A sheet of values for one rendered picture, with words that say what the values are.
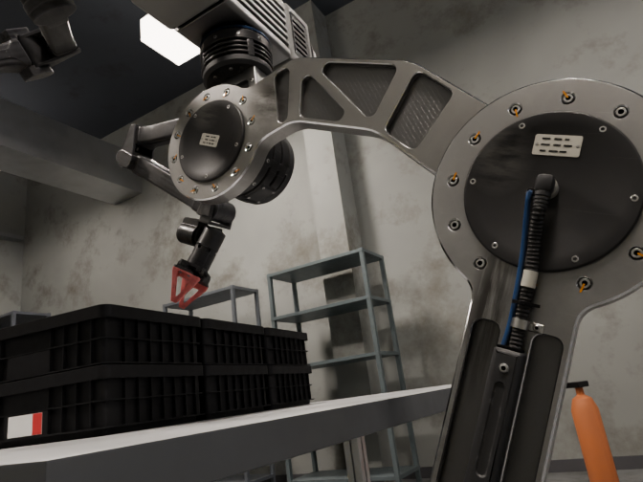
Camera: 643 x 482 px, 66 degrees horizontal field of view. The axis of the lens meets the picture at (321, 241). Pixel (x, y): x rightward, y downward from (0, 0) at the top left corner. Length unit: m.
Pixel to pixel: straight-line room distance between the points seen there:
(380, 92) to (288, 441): 0.45
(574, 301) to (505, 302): 0.06
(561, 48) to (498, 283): 4.32
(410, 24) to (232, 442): 5.10
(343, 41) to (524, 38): 1.86
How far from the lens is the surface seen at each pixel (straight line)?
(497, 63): 4.86
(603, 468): 3.27
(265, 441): 0.51
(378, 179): 4.79
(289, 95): 0.77
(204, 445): 0.45
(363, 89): 0.72
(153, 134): 1.50
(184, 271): 1.19
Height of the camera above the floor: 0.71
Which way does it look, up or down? 17 degrees up
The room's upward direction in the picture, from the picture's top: 8 degrees counter-clockwise
